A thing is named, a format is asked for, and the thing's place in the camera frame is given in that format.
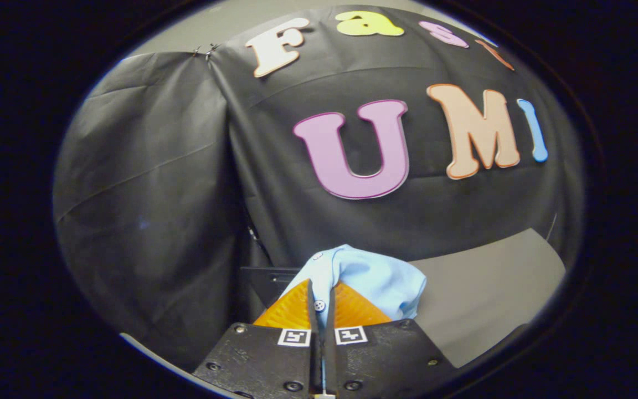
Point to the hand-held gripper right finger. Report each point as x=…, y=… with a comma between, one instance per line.
x=329, y=360

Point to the cream cabinet with grey top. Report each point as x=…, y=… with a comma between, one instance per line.
x=490, y=288

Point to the black backdrop cloth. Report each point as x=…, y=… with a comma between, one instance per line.
x=158, y=194

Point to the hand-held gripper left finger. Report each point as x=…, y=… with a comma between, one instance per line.
x=313, y=316

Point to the light blue shirt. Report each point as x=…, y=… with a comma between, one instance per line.
x=374, y=277

